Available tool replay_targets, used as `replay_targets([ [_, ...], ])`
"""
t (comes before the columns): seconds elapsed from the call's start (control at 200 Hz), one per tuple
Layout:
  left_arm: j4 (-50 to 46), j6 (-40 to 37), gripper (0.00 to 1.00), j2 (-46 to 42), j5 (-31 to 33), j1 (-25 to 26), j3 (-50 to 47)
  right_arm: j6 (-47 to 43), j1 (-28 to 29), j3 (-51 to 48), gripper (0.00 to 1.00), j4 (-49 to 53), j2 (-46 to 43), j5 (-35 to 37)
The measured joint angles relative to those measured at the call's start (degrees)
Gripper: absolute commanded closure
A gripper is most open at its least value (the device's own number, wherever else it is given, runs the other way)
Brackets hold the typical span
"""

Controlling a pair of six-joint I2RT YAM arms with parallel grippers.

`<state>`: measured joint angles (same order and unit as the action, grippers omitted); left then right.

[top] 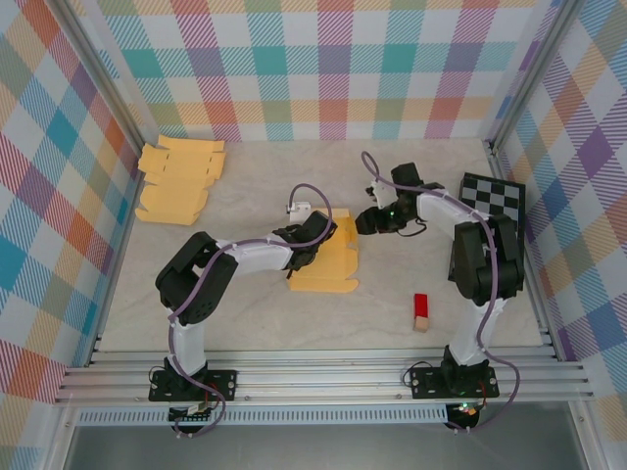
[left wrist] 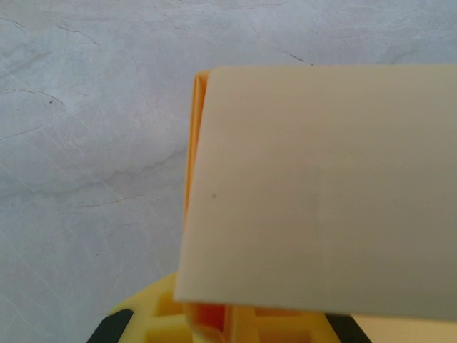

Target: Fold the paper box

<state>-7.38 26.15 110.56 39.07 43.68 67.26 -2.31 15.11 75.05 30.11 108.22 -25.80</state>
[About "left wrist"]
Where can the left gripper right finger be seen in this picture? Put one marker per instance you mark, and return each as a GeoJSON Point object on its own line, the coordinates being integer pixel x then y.
{"type": "Point", "coordinates": [292, 328]}

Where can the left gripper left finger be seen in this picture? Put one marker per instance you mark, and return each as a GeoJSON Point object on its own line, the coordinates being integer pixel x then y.
{"type": "Point", "coordinates": [150, 314]}

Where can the yellow paper box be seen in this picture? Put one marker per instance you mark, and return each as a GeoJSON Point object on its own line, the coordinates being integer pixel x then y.
{"type": "Point", "coordinates": [321, 178]}

